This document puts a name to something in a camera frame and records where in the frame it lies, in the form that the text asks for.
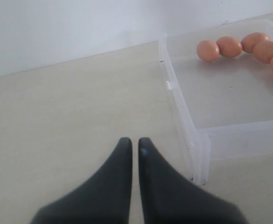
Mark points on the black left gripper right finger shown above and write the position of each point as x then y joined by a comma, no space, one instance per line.
168,198

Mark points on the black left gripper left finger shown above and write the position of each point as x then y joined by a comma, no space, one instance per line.
103,199

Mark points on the brown egg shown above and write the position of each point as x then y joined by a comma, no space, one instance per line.
250,40
229,47

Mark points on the brown egg back right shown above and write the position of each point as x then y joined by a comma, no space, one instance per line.
250,40

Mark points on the brown egg second row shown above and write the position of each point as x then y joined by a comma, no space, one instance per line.
208,51

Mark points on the clear plastic bin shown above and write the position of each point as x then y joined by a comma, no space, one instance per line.
225,107

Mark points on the brown egg back middle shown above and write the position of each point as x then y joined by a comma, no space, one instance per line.
229,47

